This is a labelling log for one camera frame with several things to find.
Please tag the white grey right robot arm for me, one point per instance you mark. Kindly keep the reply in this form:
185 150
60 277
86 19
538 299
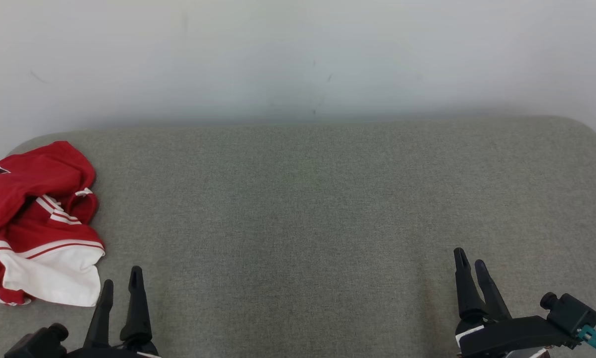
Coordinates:
526 354

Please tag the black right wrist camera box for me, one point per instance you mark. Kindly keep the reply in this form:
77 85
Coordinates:
571 312

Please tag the red shorts white side stripes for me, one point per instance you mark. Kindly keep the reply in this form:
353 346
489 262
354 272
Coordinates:
54 273

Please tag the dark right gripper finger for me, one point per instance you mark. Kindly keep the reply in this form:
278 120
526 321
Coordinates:
466 288
491 298

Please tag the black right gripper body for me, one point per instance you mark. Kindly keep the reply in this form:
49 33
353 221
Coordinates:
511 335

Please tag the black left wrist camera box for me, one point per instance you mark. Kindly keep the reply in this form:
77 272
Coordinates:
37 343

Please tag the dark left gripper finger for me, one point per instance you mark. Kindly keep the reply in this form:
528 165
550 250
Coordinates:
136 308
101 318

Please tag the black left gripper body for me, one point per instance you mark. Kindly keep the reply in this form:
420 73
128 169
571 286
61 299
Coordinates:
119 352

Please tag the red basketball jersey white trim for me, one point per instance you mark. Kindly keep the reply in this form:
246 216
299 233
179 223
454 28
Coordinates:
29 174

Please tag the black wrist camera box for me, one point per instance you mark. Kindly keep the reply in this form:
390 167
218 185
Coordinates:
571 312
37 343

